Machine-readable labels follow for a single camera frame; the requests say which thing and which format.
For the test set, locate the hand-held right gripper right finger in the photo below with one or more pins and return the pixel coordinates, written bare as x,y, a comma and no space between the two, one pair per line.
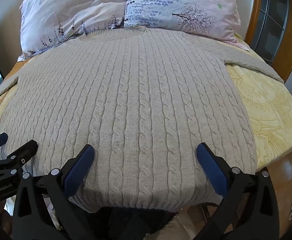
211,170

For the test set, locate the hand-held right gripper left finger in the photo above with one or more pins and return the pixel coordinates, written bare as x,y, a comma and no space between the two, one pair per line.
81,170

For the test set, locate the cream cloth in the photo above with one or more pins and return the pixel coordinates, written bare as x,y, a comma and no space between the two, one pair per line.
181,227

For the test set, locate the yellow patterned bed sheet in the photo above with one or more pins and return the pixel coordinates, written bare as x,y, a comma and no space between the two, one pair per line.
265,105

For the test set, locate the wooden glass-panel door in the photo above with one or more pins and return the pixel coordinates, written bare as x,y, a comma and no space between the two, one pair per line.
285,42

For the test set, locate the pink floral pillow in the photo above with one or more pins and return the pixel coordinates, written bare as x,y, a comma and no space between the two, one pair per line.
73,10

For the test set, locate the wooden headboard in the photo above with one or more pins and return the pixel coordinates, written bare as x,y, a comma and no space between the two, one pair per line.
253,10

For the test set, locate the tree-print floral pillow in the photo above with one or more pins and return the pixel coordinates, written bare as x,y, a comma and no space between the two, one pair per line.
173,5

